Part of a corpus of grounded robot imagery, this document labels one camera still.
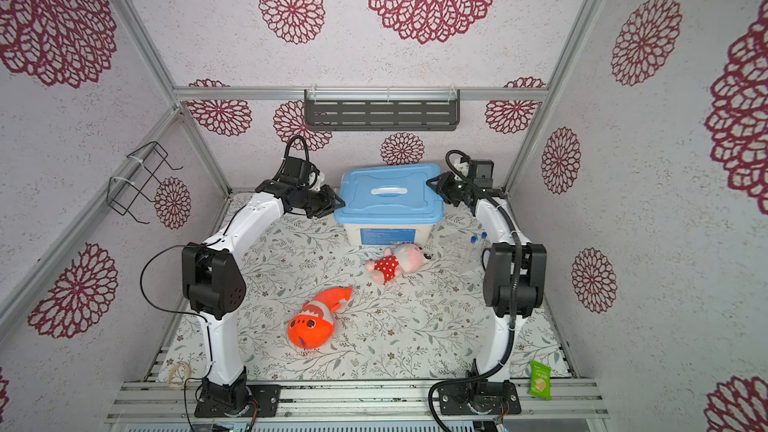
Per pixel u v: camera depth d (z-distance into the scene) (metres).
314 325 0.78
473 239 0.87
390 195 0.92
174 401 0.75
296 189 0.70
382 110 0.99
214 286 0.52
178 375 0.78
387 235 0.96
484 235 0.88
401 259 0.93
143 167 0.79
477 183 0.71
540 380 0.76
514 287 0.46
